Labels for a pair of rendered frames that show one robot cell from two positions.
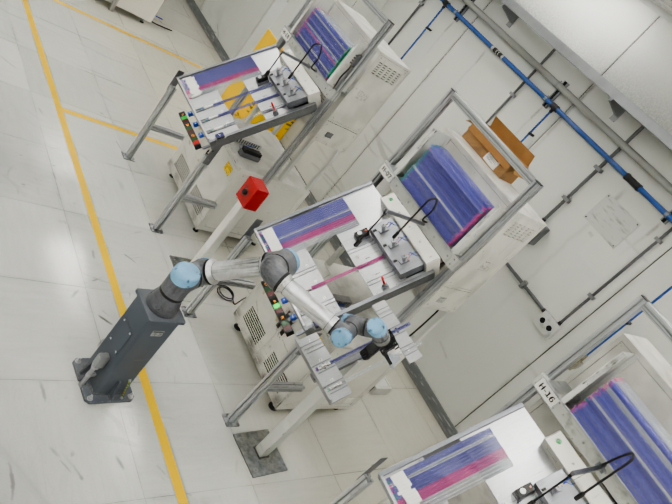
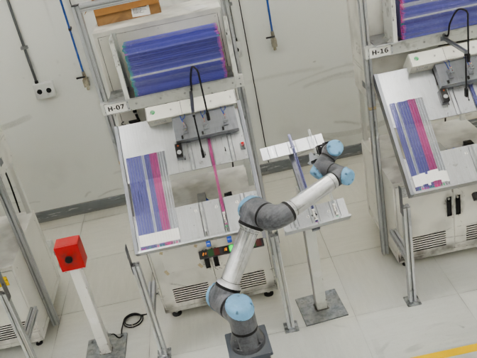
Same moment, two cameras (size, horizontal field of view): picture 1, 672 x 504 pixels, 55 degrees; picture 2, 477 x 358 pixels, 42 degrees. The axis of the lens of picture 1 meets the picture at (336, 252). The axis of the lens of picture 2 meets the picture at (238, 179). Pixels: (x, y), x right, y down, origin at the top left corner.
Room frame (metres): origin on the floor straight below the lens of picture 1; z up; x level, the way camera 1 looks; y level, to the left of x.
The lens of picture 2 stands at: (0.55, 1.61, 2.43)
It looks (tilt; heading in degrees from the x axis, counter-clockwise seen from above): 27 degrees down; 322
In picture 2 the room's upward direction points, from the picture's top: 12 degrees counter-clockwise
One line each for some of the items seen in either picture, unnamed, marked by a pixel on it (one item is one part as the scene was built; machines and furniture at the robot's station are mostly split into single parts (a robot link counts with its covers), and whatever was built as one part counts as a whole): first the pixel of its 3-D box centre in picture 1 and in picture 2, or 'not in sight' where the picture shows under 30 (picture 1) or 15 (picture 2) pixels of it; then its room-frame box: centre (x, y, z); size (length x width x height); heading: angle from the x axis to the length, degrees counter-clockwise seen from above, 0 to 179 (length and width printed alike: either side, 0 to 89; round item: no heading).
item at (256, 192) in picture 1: (223, 229); (86, 298); (3.44, 0.60, 0.39); 0.24 x 0.24 x 0.78; 53
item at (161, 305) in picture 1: (167, 298); (245, 334); (2.28, 0.41, 0.60); 0.15 x 0.15 x 0.10
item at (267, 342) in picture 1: (316, 336); (210, 239); (3.37, -0.25, 0.31); 0.70 x 0.65 x 0.62; 53
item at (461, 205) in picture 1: (447, 195); (175, 60); (3.24, -0.23, 1.52); 0.51 x 0.13 x 0.27; 53
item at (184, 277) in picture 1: (182, 279); (240, 312); (2.28, 0.41, 0.72); 0.13 x 0.12 x 0.14; 173
